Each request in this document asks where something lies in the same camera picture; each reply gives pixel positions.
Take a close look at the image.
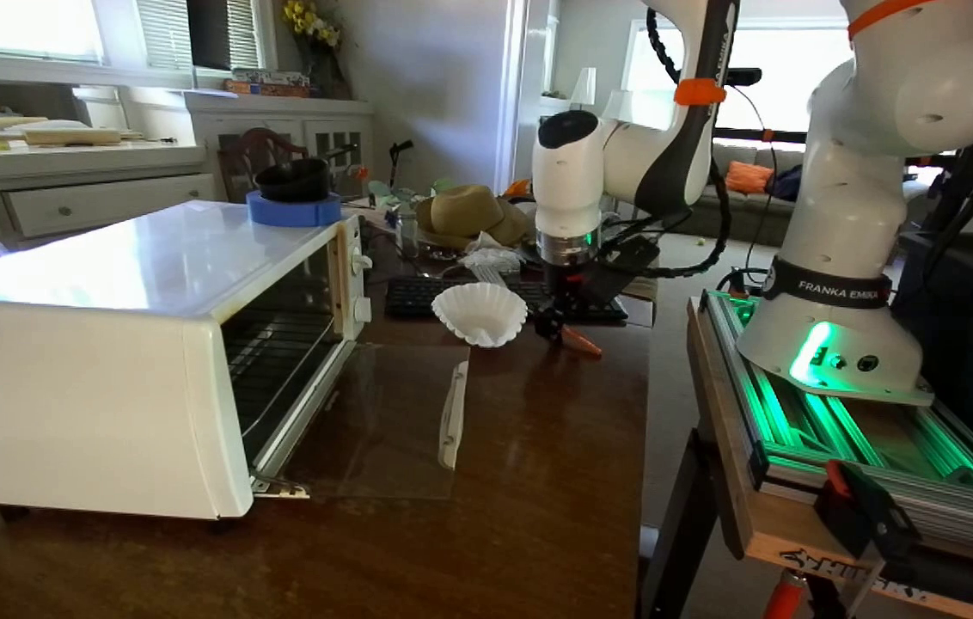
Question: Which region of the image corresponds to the grey sofa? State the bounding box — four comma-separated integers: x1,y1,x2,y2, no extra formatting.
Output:
686,157,937,249

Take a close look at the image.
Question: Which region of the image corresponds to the white plastic knife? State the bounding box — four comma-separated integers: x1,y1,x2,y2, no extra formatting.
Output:
432,356,475,473

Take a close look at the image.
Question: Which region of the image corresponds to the red and black clamp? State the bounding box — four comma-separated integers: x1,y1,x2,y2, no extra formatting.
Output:
764,457,923,619

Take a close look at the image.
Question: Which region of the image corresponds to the black equipment box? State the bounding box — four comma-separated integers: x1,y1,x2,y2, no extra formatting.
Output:
893,221,973,487

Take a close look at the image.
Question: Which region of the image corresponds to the white drawer dresser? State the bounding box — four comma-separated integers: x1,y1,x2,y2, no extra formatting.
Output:
0,141,220,259

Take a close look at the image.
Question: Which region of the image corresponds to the yellow flower bouquet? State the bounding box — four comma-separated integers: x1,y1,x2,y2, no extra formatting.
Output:
278,0,354,104

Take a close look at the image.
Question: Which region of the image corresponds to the tan hat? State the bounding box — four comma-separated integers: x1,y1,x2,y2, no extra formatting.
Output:
413,181,537,249

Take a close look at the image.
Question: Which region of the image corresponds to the black computer keyboard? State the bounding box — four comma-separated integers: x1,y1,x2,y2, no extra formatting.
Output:
383,271,631,329

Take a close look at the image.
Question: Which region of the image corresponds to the white glass door cabinet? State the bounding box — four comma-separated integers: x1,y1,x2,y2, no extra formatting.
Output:
183,89,383,205

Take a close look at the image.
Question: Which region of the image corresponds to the white toaster oven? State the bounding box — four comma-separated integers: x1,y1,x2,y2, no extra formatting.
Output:
0,196,477,521

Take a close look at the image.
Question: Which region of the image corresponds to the orange cushion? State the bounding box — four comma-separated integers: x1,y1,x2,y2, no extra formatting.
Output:
721,157,780,196

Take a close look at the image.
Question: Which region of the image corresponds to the white crumpled cloth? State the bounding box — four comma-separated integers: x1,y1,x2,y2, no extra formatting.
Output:
457,230,528,282

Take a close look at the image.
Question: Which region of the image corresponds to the white paper coffee filter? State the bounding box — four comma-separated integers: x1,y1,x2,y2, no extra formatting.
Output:
427,278,534,353

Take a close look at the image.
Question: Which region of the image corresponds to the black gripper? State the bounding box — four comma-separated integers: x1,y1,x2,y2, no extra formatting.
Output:
534,259,606,348

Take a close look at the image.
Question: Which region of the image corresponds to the black camera on stand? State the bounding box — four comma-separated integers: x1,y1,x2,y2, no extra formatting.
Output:
721,61,765,129

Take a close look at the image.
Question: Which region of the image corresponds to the white table lamp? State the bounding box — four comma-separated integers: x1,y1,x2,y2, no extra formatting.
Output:
564,61,603,115

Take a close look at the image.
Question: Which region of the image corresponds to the small black pan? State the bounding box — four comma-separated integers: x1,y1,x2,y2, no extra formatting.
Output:
255,154,334,210

